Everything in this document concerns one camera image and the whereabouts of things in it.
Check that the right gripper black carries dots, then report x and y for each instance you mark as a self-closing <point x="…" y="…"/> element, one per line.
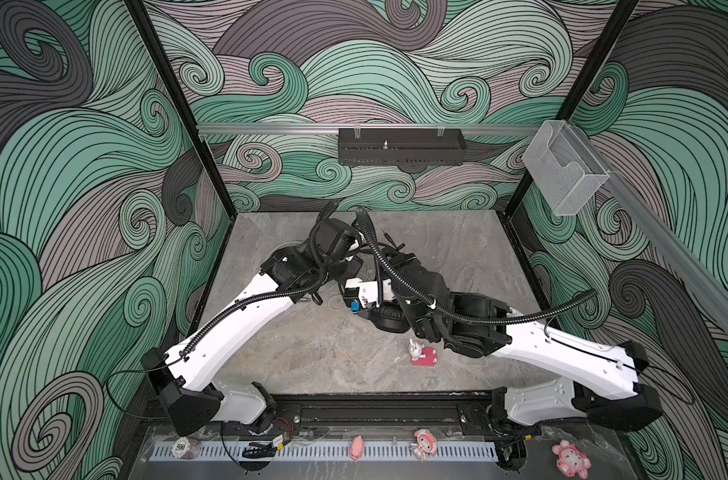
<point x="398" y="266"/>

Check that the black blue headphones with cable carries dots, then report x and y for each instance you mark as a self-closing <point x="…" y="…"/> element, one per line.
<point x="390" y="316"/>

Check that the mint green headphones with cable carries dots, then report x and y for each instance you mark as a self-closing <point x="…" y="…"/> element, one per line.
<point x="334" y="297"/>

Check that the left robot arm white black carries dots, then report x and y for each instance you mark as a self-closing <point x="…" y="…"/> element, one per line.
<point x="185" y="376"/>

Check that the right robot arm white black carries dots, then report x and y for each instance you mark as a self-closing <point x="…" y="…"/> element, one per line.
<point x="597" y="382"/>

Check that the pink toy on table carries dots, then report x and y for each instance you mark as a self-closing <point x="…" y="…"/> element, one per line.
<point x="418" y="354"/>

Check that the pink white doll toy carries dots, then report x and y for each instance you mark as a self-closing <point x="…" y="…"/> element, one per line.
<point x="425" y="444"/>

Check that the small pink figure toy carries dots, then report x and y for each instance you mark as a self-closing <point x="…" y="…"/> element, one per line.
<point x="356" y="449"/>

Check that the pink pig plush toy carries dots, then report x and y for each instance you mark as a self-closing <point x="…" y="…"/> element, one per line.
<point x="571" y="462"/>

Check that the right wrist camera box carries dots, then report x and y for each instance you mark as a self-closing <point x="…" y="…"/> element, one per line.
<point x="359" y="295"/>

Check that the black perforated wall tray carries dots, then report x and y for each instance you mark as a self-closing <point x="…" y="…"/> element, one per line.
<point x="410" y="150"/>

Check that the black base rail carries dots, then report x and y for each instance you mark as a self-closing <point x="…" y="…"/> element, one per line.
<point x="476" y="408"/>

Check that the aluminium wall rail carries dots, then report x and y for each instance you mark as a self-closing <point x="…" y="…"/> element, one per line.
<point x="285" y="128"/>

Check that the clear plastic wall bin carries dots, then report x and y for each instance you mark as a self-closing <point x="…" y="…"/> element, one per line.
<point x="565" y="166"/>

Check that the white slotted cable duct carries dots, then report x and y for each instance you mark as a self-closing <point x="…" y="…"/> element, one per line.
<point x="449" y="451"/>

